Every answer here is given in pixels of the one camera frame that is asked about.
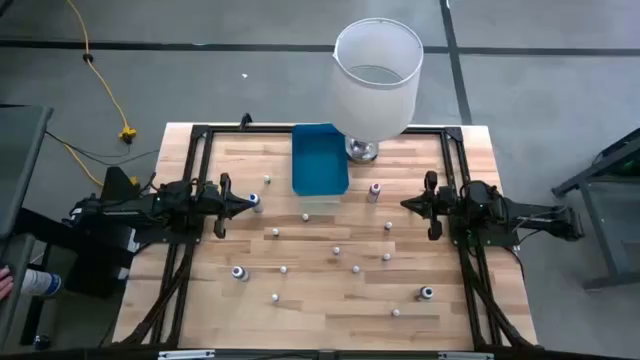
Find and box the grey office desk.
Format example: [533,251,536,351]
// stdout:
[0,104,54,346]

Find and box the black aluminium rig frame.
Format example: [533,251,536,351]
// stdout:
[112,122,539,351]

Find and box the black equipment stand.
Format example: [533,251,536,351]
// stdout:
[12,207,136,301]

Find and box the person's hand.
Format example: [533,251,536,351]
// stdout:
[0,267,14,301]

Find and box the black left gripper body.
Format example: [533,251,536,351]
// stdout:
[199,172,232,239]

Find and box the thin black floor cable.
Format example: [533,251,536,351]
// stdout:
[43,130,161,167]

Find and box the dark grey metal desk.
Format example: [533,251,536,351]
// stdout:
[552,127,640,291]

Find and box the blue plastic bin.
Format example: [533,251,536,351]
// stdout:
[291,123,351,197]

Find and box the white shade silver table lamp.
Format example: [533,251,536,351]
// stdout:
[327,17,425,165]

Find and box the white can with blue end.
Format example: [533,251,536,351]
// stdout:
[20,268,64,297]

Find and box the yellow extension cable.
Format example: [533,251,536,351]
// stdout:
[66,0,139,189]

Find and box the silver frame bracket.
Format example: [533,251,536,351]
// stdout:
[157,349,216,360]
[438,351,494,360]

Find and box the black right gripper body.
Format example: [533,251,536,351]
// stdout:
[425,170,460,241]

